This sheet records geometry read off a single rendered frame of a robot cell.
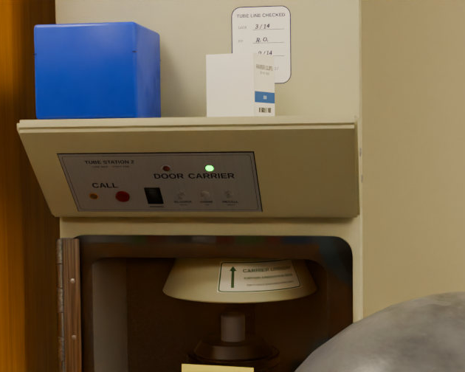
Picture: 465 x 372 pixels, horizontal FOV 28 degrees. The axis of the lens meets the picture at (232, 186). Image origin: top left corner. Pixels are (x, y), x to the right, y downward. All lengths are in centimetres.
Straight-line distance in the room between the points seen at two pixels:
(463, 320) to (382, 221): 109
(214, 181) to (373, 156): 52
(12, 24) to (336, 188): 39
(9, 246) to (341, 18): 42
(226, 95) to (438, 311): 60
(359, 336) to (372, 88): 109
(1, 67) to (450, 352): 78
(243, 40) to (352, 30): 11
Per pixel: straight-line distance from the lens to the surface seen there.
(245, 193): 91
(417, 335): 29
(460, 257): 140
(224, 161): 88
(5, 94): 101
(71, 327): 101
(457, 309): 31
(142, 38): 90
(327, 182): 89
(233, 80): 88
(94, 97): 88
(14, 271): 103
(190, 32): 97
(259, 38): 96
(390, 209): 138
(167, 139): 87
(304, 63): 95
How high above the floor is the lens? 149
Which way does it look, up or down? 3 degrees down
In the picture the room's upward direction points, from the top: 1 degrees counter-clockwise
